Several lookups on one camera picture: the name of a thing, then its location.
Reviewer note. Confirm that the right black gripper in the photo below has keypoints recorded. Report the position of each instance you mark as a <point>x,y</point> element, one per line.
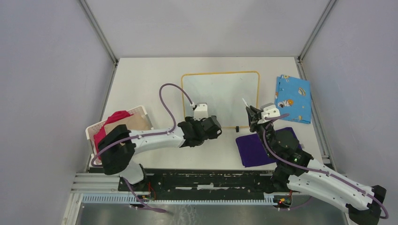
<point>253,118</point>

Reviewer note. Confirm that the yellow framed whiteboard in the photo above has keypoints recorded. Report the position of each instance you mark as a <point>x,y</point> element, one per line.
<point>223,93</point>

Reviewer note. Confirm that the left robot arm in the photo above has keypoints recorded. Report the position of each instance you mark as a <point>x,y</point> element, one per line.
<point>117,148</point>

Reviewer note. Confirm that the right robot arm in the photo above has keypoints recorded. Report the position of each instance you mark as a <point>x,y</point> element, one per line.
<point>297,170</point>

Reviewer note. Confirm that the purple cloth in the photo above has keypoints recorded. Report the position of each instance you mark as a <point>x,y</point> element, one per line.
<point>252,151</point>

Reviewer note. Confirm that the blue cartoon cloth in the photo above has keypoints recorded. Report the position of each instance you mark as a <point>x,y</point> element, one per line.
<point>293,97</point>

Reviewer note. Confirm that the tan cloth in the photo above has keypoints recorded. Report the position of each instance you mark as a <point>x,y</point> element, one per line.
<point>133,122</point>

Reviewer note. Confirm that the white plastic basket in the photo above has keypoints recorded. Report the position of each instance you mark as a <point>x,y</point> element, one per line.
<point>96,132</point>

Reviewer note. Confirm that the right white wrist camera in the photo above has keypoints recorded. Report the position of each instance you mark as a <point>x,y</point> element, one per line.
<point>268,112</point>

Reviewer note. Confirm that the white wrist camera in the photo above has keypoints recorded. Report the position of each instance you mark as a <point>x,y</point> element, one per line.
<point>200,111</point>
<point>268,112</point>

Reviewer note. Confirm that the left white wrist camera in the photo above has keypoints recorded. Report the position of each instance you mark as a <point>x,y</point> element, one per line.
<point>200,111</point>

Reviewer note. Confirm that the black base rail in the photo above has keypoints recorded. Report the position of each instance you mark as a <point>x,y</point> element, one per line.
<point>183,184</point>

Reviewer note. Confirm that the right aluminium frame post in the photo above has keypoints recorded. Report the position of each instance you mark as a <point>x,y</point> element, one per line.
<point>326,12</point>

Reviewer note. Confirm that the aluminium frame post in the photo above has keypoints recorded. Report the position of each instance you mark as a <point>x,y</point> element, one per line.
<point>326,12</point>
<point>98,30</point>

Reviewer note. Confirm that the white slotted cable duct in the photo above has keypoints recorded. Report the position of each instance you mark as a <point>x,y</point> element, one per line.
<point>130,199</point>

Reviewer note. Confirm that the left aluminium frame post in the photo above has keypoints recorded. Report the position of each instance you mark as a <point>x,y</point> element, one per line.
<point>98,30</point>

